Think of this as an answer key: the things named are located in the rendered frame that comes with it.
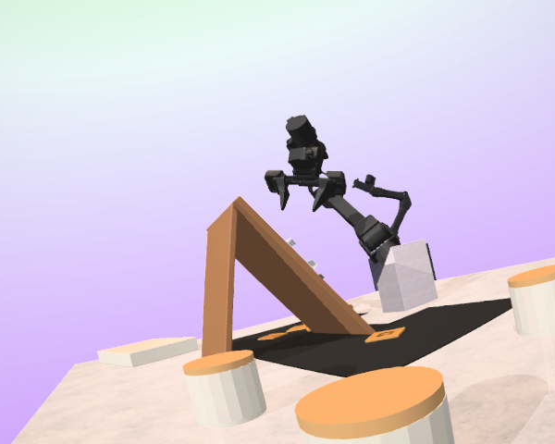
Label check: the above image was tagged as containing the white cylindrical container with orange lid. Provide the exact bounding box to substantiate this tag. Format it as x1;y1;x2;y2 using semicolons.
295;366;455;444
507;265;555;337
183;350;266;429

